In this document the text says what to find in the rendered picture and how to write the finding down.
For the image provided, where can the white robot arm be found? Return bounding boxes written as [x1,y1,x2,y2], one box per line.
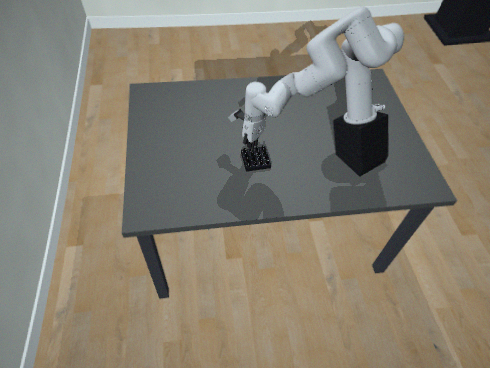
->
[229,7,404,124]

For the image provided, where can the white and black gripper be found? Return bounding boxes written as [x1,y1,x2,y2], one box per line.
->
[242,114,266,150]

